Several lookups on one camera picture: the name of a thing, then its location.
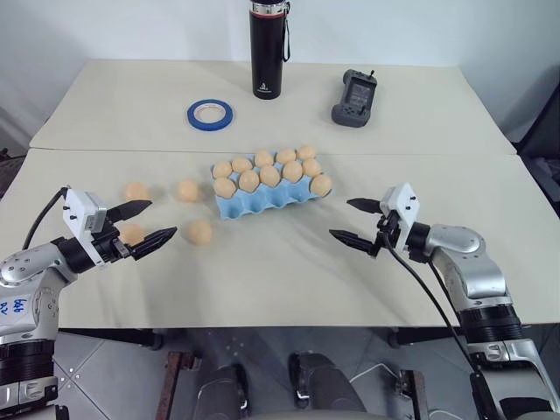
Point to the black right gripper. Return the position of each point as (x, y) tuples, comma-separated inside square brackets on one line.
[(388, 232)]

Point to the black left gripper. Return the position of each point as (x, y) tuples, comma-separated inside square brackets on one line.
[(109, 245)]

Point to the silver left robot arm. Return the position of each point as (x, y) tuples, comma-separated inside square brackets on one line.
[(39, 284)]

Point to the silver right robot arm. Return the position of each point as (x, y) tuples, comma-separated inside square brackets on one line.
[(477, 271)]

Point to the blue egg tray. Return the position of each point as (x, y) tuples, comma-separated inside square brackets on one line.
[(262, 205)]

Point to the tan egg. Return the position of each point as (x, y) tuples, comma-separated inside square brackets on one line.
[(263, 158), (188, 191), (306, 152), (270, 176), (321, 184), (242, 165), (222, 169), (286, 156), (200, 232), (137, 191), (249, 180), (291, 171), (311, 167), (226, 186), (132, 235)]

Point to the beige table cover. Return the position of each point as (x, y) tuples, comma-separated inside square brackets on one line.
[(284, 271), (131, 100)]

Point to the blue tape roll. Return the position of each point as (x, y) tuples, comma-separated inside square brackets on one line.
[(194, 120)]

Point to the grey handheld controller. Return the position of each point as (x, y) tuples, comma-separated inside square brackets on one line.
[(352, 102)]

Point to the dark object with ribbed edge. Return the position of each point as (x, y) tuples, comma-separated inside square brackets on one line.
[(9, 170)]

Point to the dark rounded robot foot shape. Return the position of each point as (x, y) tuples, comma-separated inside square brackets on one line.
[(223, 391), (328, 380)]

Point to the rusty metal bar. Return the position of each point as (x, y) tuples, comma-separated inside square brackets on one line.
[(179, 385), (413, 394)]

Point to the black thermos bottle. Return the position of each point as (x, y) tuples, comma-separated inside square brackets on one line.
[(267, 52)]

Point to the dark chair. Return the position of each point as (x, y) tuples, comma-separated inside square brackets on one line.
[(540, 131)]

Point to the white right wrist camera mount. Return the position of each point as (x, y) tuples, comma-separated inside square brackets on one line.
[(404, 205)]

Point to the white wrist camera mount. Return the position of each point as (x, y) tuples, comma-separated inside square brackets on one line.
[(79, 214), (404, 205)]

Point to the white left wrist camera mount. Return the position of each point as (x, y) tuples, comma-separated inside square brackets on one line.
[(79, 214)]

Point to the black table frame bar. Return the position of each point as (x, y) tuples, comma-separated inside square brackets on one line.
[(114, 336), (420, 337)]

